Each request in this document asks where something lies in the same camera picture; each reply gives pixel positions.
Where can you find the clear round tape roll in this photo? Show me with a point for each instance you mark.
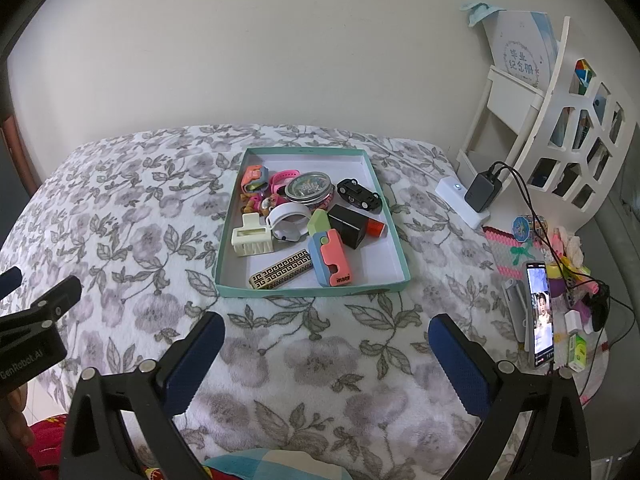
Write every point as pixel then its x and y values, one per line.
pixel 280 210

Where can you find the pile of hair accessories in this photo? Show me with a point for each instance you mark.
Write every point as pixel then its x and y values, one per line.
pixel 570 255

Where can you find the white power strip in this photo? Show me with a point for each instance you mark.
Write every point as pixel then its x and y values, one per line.
pixel 452 192

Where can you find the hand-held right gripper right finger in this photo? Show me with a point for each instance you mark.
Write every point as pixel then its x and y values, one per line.
pixel 457 365

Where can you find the teal cardboard box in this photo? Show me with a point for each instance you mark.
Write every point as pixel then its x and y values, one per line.
pixel 390 260

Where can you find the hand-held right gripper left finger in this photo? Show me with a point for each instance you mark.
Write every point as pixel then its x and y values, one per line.
pixel 197 360

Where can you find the white adapter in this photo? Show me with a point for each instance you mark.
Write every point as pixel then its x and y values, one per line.
pixel 575 320

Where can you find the cream hair claw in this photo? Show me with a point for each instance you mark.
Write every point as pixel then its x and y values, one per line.
pixel 250 240

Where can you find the black cube charger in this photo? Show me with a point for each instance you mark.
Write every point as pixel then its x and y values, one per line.
pixel 350 225

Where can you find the greek pattern hair clip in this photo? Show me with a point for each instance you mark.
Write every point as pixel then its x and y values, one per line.
pixel 280 271

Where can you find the black toy car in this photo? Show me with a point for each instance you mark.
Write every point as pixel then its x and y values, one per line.
pixel 357 192

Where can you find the coral and blue toy knife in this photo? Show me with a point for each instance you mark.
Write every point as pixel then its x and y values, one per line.
pixel 332 260

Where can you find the grey floral blanket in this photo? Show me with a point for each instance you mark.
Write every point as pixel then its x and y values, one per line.
pixel 125 220

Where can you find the white cut-out shelf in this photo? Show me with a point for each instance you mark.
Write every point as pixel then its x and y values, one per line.
pixel 550 85

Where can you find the pink watch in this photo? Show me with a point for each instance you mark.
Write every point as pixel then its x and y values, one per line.
pixel 280 178

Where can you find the teal checked cloth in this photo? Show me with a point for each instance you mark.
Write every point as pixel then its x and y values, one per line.
pixel 275 465

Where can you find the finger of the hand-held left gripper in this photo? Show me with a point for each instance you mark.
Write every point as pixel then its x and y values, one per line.
pixel 10 282
pixel 45 305

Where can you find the round tin with clear lid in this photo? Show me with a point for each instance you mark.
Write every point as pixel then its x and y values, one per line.
pixel 307 187

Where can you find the pink woven mat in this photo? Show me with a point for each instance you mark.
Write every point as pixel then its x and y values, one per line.
pixel 505 255

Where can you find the colourful foam shapes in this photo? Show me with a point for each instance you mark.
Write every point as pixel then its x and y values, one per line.
pixel 252 175

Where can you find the white album book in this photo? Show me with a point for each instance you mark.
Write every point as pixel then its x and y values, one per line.
pixel 520 45

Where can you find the dark wardrobe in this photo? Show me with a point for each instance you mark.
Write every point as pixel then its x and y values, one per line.
pixel 10 170

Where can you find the colourful cube toy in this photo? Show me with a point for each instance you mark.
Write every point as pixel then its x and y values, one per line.
pixel 583 75

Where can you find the red lip balm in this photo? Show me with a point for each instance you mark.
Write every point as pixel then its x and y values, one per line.
pixel 376 230

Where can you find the smartphone with lit screen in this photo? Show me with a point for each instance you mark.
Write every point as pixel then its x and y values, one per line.
pixel 540 310

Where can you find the silver phone stand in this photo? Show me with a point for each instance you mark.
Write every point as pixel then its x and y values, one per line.
pixel 515 305

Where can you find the light blue cloth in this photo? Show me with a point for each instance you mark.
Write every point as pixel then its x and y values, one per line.
pixel 477 12

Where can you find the person's left hand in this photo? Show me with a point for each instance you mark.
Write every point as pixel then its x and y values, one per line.
pixel 21 417

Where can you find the black plug-in charger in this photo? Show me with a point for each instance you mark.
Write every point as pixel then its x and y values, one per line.
pixel 482 190

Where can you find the green white small box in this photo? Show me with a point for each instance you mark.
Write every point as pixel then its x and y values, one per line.
pixel 576 352

